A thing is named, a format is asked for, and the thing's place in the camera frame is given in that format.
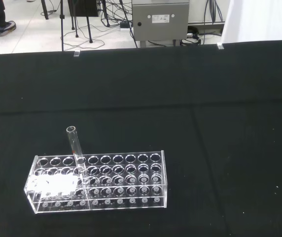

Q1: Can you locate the pale board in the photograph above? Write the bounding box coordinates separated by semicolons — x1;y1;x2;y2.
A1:
221;0;282;44

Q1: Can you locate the black tripod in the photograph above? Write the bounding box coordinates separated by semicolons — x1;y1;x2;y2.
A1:
40;0;94;44

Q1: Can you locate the grey floor cable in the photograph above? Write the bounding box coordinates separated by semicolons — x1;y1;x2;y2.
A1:
62;23;106;49

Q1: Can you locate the black bench cloth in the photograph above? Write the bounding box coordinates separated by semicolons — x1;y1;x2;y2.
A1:
0;39;282;237

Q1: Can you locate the thin black stand pole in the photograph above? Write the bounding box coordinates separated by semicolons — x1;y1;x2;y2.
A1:
60;0;66;52

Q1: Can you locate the black cable bundle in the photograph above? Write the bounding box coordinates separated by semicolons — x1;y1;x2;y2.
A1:
179;0;224;47

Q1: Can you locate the clear plastic test tube rack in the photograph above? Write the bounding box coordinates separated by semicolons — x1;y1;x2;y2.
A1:
23;150;168;214

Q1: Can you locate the grey metal cabinet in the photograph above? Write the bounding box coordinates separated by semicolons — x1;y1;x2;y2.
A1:
132;0;190;48

